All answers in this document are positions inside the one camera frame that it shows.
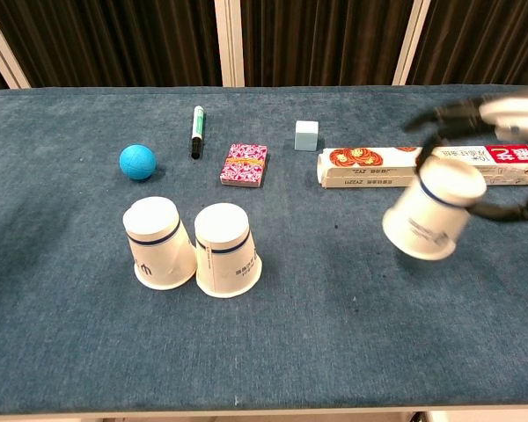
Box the long foil roll box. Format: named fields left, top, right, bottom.
left=317, top=144, right=528, bottom=189

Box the blue table cloth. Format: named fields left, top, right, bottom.
left=0, top=85, right=528, bottom=414

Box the light blue cube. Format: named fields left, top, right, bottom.
left=294, top=120, right=320, bottom=152

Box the white paper cup with logo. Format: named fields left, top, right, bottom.
left=122, top=196, right=198, bottom=291

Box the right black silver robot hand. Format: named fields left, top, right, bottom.
left=403, top=85, right=528, bottom=221

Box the pink playing card deck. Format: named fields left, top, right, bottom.
left=219, top=142, right=268, bottom=188

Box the white frame post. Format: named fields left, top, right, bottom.
left=0, top=3, right=31, bottom=91
left=214, top=0, right=246, bottom=88
left=392, top=0, right=433, bottom=86

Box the green white marker pen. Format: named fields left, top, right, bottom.
left=189, top=105, right=207, bottom=160

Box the blue ball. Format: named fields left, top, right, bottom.
left=119, top=143, right=158, bottom=181

